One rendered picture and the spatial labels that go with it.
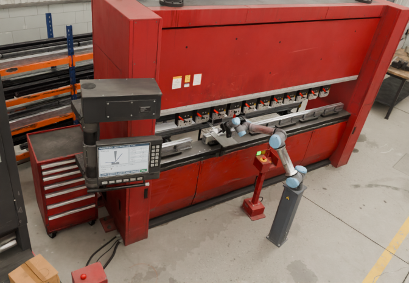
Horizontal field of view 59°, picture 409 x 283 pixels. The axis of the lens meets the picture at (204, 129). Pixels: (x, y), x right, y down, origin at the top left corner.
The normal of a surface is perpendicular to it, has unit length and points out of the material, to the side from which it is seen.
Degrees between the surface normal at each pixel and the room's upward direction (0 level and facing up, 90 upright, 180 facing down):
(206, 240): 0
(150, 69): 90
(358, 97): 90
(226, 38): 90
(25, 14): 90
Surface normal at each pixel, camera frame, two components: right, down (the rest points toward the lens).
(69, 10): 0.71, 0.45
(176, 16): 0.52, 0.51
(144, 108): 0.33, 0.54
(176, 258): 0.13, -0.84
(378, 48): -0.84, 0.19
